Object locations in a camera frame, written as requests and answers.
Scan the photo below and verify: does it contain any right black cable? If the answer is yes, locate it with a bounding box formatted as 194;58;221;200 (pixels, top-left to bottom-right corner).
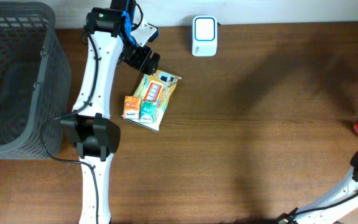
278;73;358;224

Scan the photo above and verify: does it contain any green tissue pack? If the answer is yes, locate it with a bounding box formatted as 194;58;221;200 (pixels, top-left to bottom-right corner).
139;101;157;124

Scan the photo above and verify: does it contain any dark grey plastic basket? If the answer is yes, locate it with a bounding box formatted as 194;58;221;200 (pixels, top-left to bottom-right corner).
0;2;71;159

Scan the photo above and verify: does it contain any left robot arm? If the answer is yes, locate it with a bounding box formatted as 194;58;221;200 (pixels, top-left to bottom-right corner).
60;0;160;223

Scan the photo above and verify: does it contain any white barcode scanner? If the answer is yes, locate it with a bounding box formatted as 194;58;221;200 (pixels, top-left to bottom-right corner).
191;16;218;57

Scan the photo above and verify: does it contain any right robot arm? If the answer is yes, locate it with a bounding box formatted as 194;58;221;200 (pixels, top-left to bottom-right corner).
277;151;358;224

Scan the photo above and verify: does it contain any left black cable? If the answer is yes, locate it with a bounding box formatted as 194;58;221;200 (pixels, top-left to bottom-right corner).
39;2;144;224

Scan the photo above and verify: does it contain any orange tissue pack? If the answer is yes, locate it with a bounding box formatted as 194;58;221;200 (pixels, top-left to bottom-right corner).
122;96;141;119

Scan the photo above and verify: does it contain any yellow snack bag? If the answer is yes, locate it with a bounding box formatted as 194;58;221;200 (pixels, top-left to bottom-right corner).
126;70;181;132

